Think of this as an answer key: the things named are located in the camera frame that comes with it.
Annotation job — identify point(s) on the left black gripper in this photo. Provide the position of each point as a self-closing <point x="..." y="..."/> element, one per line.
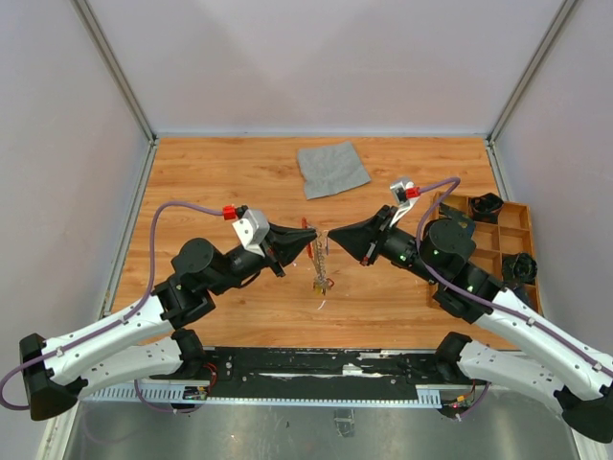
<point x="284" y="243"/>

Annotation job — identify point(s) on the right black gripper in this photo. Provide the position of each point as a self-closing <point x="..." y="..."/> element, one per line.
<point x="365" y="239"/>

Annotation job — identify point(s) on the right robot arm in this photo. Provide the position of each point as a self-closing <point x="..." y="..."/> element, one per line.
<point x="572" y="378"/>

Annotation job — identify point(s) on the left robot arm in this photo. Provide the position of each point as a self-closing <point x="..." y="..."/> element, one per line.
<point x="151" y="337"/>

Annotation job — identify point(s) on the grey cloth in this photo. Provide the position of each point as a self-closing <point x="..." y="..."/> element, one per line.
<point x="331" y="170"/>

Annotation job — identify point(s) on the dark patterned necktie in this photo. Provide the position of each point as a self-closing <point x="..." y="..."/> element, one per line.
<point x="463" y="219"/>

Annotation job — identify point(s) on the dark rolled necktie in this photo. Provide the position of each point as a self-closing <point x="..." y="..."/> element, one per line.
<point x="485" y="208"/>

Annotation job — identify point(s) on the wooden compartment tray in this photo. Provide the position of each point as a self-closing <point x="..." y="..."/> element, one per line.
<point x="511" y="235"/>

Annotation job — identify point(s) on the green patterned rolled necktie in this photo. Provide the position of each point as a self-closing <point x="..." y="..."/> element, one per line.
<point x="519" y="268"/>

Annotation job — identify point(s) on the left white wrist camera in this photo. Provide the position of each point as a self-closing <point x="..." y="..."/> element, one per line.
<point x="251" y="230"/>

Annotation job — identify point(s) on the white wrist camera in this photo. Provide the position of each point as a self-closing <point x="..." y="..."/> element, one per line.
<point x="399" y="189"/>
<point x="251" y="230"/>

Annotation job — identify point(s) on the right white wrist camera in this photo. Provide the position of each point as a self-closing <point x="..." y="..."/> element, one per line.
<point x="399" y="189"/>

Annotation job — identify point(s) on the black mounting rail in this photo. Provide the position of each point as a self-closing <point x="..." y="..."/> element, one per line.
<point x="319" y="374"/>

